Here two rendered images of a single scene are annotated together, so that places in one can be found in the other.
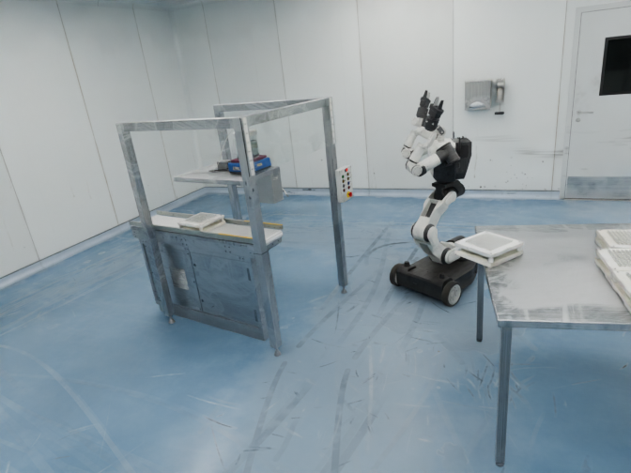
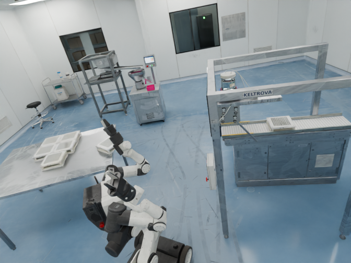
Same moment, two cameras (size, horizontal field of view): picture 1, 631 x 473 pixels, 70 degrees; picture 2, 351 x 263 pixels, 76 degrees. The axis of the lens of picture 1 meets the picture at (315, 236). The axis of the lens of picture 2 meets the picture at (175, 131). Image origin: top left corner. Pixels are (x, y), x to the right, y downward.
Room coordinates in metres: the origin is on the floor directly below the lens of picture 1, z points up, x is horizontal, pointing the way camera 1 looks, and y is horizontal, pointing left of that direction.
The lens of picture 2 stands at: (4.74, -1.01, 2.22)
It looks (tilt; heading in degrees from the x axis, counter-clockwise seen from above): 29 degrees down; 159
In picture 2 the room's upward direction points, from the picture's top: 12 degrees counter-clockwise
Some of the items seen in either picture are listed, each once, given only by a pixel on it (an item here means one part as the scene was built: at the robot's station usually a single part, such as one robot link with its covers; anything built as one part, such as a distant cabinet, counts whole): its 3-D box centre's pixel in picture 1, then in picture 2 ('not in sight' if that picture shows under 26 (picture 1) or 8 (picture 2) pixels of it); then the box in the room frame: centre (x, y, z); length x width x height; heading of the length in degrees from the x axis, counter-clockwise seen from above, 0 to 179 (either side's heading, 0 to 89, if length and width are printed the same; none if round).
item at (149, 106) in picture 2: not in sight; (149, 104); (0.18, 0.28, 0.38); 0.63 x 0.57 x 0.76; 63
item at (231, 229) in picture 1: (200, 230); (282, 129); (3.23, 0.85, 0.79); 1.35 x 0.25 x 0.05; 56
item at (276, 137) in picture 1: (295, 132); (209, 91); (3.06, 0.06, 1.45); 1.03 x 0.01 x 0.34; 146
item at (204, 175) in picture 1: (226, 175); (246, 95); (3.00, 0.55, 1.24); 0.62 x 0.38 x 0.04; 56
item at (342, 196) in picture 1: (344, 183); (211, 171); (3.49, -0.27, 0.96); 0.17 x 0.06 x 0.26; 146
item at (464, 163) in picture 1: (449, 158); (110, 203); (3.44, -1.10, 1.08); 0.34 x 0.30 x 0.36; 171
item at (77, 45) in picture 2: not in sight; (86, 50); (-2.98, -0.33, 1.43); 1.32 x 0.01 x 1.11; 63
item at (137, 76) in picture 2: not in sight; (141, 79); (0.11, 0.27, 0.95); 0.49 x 0.36 x 0.37; 63
